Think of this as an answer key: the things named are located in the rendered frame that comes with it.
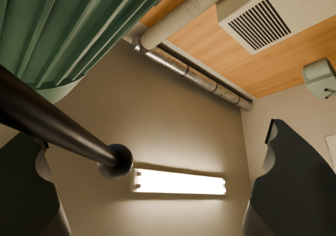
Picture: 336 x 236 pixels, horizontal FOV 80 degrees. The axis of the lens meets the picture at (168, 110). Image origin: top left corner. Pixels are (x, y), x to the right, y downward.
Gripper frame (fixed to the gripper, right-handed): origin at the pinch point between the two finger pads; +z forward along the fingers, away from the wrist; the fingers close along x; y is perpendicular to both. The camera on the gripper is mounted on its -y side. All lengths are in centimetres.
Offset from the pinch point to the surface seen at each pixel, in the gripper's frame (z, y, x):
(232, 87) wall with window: 253, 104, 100
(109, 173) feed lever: 2.5, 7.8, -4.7
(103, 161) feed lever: 0.4, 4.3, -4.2
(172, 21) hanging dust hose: 162, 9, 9
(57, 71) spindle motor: 5.6, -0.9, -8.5
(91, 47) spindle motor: 4.9, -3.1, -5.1
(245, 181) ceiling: 184, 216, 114
